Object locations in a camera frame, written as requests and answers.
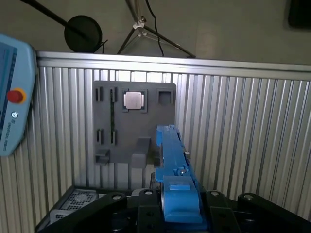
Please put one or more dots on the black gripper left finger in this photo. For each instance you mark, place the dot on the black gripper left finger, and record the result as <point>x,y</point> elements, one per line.
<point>149,218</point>

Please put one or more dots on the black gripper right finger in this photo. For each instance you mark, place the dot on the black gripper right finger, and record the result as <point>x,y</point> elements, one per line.
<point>222,218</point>

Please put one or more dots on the hard disk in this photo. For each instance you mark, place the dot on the hard disk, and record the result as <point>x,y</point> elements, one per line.
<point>179,201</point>

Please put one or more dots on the open PC case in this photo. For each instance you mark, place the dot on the open PC case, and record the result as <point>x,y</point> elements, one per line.
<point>80,197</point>

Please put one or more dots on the grey parts rack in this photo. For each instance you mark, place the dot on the grey parts rack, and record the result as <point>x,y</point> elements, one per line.
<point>133,123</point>

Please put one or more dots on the silver CPU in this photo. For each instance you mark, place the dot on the silver CPU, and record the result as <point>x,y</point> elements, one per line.
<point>134,101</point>

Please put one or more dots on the pale blue teach pendant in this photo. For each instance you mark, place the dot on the pale blue teach pendant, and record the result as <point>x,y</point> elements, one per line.
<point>20,72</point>

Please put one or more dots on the silver black tripod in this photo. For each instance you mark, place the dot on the silver black tripod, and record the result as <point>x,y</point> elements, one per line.
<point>138,23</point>

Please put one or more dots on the black round disc on rod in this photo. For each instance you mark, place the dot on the black round disc on rod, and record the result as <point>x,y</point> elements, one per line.
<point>82,34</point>

